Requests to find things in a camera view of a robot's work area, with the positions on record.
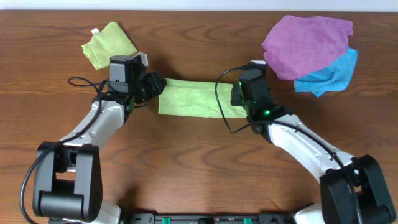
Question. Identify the purple cloth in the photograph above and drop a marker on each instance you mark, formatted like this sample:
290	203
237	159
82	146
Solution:
297	46

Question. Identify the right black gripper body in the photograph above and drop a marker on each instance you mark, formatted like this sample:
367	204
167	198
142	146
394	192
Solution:
236	99

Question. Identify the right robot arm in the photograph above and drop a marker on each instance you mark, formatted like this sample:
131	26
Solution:
353	189

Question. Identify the blue cloth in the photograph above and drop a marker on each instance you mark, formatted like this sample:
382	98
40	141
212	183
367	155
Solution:
335	77

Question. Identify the folded green cloth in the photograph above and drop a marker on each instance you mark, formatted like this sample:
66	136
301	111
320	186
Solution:
111	41

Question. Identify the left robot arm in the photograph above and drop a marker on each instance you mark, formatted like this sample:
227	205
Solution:
68	185

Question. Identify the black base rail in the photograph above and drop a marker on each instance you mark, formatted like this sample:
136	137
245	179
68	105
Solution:
262	218

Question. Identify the green microfiber cloth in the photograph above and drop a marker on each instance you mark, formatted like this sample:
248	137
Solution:
198	99

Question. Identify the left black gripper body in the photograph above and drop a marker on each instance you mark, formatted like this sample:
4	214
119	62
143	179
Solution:
153	86

